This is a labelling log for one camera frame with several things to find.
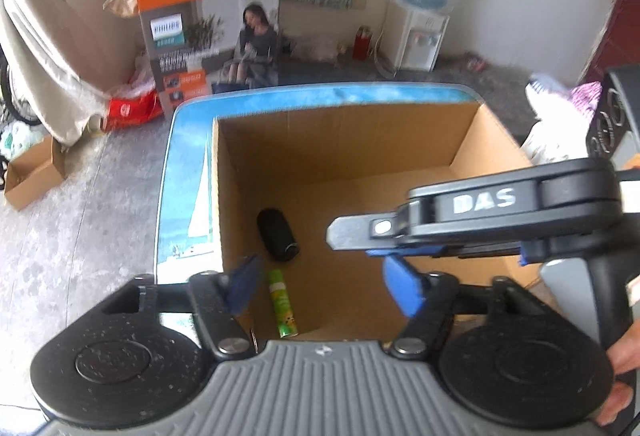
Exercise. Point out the green spray tube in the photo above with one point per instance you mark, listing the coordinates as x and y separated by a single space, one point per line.
281 304

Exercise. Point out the purple patterned cloth pile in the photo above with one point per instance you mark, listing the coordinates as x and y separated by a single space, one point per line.
563 116

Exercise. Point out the black cylindrical container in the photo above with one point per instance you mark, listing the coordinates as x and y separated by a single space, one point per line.
276 235

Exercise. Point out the open brown cardboard box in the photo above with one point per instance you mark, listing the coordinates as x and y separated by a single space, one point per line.
315 165

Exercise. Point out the orange Philips product box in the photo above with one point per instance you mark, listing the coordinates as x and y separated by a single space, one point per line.
197 48

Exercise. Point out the beige curtain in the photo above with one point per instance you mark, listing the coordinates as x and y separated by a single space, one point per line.
67 56

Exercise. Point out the red canister on floor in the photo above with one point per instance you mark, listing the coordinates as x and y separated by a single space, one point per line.
360 50

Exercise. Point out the red plastic bag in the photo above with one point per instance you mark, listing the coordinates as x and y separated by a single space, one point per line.
124 112

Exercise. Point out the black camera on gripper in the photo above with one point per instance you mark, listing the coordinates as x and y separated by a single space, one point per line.
613 133

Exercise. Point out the white water dispenser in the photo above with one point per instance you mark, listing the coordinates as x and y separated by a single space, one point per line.
411 36

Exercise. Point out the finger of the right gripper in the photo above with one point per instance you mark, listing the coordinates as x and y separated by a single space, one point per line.
361 232

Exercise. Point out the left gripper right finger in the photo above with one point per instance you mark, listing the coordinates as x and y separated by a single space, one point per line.
427 301

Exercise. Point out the small flat cardboard box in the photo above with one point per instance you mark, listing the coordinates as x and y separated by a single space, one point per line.
32 174

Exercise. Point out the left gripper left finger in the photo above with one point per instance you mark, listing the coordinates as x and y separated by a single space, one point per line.
217 298

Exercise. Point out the dark red door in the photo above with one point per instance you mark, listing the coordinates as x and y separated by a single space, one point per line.
619 41

